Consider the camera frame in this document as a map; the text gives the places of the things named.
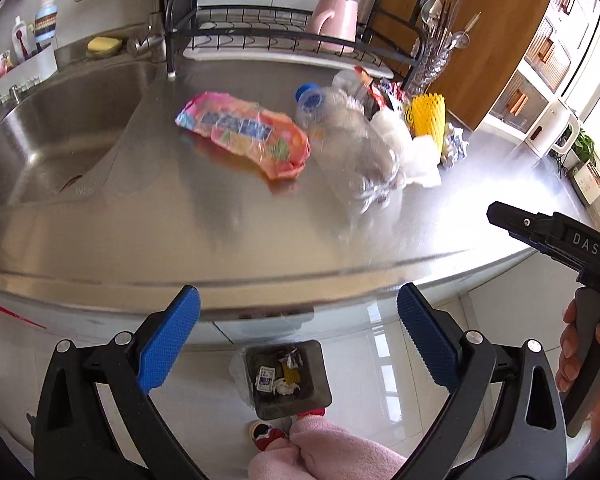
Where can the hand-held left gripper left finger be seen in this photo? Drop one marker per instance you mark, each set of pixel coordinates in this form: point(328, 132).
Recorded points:
point(170, 342)

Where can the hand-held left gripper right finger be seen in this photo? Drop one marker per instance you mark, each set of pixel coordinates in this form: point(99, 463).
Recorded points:
point(427, 342)

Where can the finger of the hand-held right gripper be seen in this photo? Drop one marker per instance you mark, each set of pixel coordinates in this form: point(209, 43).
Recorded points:
point(515, 217)

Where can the grey trash bin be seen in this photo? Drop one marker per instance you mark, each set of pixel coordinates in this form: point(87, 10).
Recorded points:
point(260, 407)

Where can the clear plastic bottle blue cap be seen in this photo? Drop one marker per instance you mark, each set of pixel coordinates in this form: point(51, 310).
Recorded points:
point(350, 150)

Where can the pink plastic snack wrapper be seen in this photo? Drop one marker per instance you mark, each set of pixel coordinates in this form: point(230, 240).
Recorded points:
point(240, 130)

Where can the person's right hand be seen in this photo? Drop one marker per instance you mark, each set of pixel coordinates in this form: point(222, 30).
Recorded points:
point(567, 350)

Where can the crumpled foil wrapper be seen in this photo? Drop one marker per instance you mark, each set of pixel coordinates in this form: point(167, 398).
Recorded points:
point(455, 147)

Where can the white electric kettle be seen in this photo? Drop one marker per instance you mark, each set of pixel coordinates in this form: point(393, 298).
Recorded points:
point(547, 127)

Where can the green potted plant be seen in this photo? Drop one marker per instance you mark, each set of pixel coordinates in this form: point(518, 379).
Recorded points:
point(584, 147)

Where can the white crumpled plastic wrap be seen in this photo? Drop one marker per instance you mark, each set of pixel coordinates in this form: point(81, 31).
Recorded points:
point(420, 160)

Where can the red white slipper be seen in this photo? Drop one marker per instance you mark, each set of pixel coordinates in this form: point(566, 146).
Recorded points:
point(266, 435)

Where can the yellow foam fruit net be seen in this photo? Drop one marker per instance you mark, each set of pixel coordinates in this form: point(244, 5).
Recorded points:
point(427, 115)

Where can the pink pants leg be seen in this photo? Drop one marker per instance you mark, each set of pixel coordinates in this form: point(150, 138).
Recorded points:
point(330, 452)

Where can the white cabinet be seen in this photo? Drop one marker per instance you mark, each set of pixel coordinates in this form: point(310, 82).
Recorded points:
point(545, 65)

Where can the clear glass cutlery holder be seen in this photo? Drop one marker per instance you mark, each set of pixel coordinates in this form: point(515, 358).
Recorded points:
point(427, 72)

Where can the red snack packet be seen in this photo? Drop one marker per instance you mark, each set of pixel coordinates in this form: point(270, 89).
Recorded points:
point(382, 91)

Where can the wooden door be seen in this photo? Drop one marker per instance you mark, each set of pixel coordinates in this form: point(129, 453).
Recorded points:
point(490, 35)

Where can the small metal spoon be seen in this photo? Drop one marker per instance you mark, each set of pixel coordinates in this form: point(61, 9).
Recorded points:
point(461, 39)

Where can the clear plastic bag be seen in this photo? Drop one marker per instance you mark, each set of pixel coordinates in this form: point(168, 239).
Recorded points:
point(347, 85)

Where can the metal knife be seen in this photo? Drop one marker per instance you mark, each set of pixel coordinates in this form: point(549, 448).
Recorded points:
point(456, 10)

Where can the large metal spoon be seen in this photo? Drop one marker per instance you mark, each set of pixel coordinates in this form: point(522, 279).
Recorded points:
point(431, 10)

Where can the stainless steel sink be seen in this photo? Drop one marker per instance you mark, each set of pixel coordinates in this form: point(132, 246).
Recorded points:
point(55, 125)

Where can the pink mug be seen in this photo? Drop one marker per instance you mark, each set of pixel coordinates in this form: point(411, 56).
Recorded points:
point(335, 22)

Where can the silver faucet base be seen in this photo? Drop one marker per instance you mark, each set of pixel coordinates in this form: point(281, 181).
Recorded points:
point(145, 42)

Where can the white drip tray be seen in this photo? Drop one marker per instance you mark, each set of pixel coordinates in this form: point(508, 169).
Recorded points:
point(260, 55)

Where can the yellow sponge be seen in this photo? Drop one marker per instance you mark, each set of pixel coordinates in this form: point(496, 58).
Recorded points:
point(104, 46)

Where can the white organizer box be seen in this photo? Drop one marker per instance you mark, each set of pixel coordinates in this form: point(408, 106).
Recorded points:
point(30, 69)

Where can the white bottle red cap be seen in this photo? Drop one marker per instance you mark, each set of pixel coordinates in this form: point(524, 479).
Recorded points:
point(21, 37)

